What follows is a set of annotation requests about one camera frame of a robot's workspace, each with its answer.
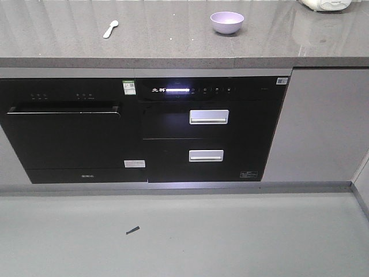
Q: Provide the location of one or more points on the silver drawer handle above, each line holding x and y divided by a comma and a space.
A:
213, 155
208, 117

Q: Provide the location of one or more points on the black disinfection cabinet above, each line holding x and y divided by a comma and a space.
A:
254, 105

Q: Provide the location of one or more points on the upper silver drawer handle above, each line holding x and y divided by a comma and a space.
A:
208, 117

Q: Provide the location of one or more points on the mint green plastic spoon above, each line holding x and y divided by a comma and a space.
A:
112, 25

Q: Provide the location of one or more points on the white rice cooker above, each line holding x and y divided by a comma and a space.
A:
326, 5

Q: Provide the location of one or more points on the black built-in dishwasher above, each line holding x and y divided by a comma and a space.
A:
73, 130

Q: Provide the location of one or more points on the lower silver drawer handle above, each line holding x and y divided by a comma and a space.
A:
213, 155

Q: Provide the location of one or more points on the purple plastic bowl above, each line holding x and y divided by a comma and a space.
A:
226, 23

